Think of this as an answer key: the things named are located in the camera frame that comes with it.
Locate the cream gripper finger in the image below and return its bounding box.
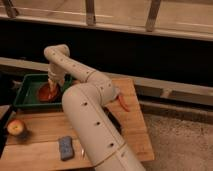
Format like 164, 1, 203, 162
48, 79, 58, 93

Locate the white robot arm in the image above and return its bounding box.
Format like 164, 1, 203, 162
44, 44, 146, 171

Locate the green plastic tray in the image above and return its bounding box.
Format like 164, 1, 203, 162
13, 73, 74, 109

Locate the red yellow apple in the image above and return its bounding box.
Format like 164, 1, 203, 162
7, 120, 25, 136

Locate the wooden cutting board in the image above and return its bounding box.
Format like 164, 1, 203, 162
0, 78, 154, 171

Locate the blue sponge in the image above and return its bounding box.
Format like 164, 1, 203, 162
58, 136, 74, 161

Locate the orange carrot toy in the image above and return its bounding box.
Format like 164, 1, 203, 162
117, 94, 130, 112

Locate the metal fork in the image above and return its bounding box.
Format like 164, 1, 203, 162
81, 149, 85, 158

